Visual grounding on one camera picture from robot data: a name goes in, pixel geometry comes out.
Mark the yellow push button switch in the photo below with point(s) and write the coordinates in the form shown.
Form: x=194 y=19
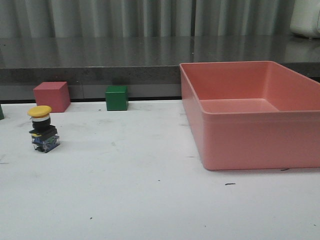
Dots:
x=44 y=135

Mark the green cube right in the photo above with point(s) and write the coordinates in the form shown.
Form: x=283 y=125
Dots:
x=116 y=97

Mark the green cube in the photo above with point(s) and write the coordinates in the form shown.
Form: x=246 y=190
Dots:
x=116 y=97
x=1 y=113

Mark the grey stone counter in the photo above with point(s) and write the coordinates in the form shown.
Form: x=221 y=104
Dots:
x=148 y=66

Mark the pink plastic bin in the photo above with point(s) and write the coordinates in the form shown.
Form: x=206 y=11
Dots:
x=252 y=115

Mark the pink cube centre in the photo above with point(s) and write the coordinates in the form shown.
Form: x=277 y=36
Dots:
x=54 y=94

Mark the green cube left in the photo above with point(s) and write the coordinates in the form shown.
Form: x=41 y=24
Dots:
x=1 y=113

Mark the white appliance on counter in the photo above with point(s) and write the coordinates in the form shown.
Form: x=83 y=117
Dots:
x=305 y=19

